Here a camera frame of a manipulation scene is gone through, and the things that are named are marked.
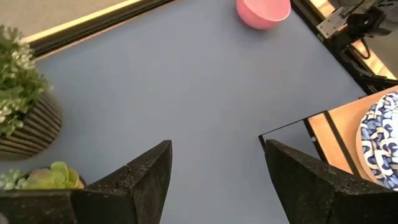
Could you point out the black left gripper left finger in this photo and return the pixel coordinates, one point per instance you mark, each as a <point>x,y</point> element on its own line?
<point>93,205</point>

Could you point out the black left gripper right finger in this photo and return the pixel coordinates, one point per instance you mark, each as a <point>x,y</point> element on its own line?
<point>326,202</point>

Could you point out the blue patterned paper bowl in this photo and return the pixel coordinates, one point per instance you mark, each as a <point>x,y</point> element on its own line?
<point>387,105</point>
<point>368,140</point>

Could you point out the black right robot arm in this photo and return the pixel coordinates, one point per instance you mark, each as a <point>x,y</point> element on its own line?
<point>362,23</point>

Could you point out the bushy plant in striped pot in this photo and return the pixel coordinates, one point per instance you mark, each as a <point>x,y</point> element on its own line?
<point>21,93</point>

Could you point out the wooden table side board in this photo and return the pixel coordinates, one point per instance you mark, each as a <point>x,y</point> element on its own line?
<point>377,63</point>

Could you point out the pink plastic bowl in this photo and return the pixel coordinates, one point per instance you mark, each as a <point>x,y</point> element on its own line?
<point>262,12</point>

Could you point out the black table frame rail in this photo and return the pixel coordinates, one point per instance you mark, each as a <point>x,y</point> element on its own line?
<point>93,26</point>

